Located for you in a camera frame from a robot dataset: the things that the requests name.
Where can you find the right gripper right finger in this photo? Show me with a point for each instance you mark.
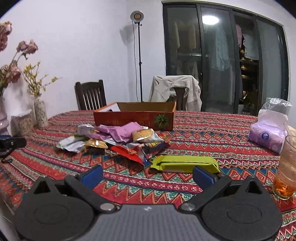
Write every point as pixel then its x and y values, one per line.
pixel 212 186

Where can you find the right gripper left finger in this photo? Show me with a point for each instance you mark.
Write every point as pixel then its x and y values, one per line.
pixel 82 186

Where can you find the silver biscuit packet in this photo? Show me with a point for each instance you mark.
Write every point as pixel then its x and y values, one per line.
pixel 74 144

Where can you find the green snack package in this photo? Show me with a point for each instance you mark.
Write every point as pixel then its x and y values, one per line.
pixel 184 164

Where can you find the red snack packet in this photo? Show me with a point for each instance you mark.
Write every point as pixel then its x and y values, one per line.
pixel 134 154

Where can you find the pink snack packet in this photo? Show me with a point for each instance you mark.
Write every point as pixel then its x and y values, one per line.
pixel 120 133

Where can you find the silver orange snack packet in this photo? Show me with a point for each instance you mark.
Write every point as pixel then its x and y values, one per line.
pixel 146 136

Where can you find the large purple ceramic vase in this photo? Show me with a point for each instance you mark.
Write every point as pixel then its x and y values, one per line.
pixel 4 123

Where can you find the glass jar with lid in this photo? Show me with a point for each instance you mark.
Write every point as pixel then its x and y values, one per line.
pixel 22 123

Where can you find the small floral vase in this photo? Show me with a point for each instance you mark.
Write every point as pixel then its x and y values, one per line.
pixel 40 113

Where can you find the patterned red tablecloth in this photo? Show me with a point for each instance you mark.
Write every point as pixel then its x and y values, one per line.
pixel 147 200

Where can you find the yellow flower twigs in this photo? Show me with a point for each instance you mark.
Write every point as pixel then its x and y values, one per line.
pixel 34 82

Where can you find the dried pink roses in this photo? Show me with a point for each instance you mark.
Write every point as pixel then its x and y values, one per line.
pixel 11 73

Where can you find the glass of tea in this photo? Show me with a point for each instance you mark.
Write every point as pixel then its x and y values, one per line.
pixel 284 181

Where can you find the purple tissue pack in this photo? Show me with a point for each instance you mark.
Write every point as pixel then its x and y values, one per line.
pixel 270 130

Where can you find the orange cardboard box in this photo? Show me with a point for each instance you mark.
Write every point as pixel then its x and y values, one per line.
pixel 156 115

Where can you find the dark wooden chair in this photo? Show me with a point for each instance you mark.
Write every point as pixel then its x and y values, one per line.
pixel 90 95

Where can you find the chair with beige jacket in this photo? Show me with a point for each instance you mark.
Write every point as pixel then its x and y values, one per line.
pixel 179 98

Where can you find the clear plastic bag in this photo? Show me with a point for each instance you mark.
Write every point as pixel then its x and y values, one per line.
pixel 277 104

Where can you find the beige jacket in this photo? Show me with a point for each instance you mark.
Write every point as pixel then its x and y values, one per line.
pixel 163 87

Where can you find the black framed glass door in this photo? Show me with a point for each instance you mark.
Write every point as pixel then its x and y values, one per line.
pixel 239 58

